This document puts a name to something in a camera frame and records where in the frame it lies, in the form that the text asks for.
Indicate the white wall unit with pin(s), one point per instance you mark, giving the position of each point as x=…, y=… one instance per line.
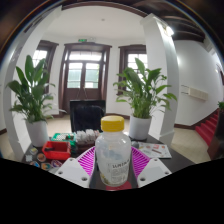
x=195, y=93

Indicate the red carpeted stairs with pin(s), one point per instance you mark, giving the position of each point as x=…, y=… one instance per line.
x=208, y=128

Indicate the green plant in white pot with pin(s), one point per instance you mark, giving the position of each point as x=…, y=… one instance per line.
x=37, y=133
x=140, y=128

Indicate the flat round red coaster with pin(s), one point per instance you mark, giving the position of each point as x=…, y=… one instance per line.
x=125, y=186

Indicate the green exit sign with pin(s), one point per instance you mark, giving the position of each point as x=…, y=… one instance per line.
x=82, y=40

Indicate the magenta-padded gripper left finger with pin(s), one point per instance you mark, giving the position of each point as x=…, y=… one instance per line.
x=71, y=172

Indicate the dark grey rounded object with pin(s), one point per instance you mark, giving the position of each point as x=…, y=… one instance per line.
x=135, y=144

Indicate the clear bottle with yellow cap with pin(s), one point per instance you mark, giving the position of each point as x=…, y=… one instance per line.
x=113, y=160

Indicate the brown wooden double door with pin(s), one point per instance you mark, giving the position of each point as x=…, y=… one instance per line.
x=83, y=71

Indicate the green box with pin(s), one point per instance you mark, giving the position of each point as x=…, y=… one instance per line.
x=61, y=136

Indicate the printed magazine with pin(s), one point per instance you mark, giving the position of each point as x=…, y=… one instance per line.
x=156, y=150

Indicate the colourful round sticker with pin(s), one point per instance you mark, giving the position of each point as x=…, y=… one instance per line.
x=34, y=164
x=45, y=166
x=41, y=157

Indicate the black chair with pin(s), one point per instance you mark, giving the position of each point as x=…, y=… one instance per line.
x=87, y=116

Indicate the red plastic box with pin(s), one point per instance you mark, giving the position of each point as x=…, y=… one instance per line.
x=56, y=151

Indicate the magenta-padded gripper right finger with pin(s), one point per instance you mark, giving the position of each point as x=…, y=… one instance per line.
x=153, y=171

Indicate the brown-framed window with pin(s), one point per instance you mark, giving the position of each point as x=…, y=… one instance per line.
x=41, y=55
x=133, y=53

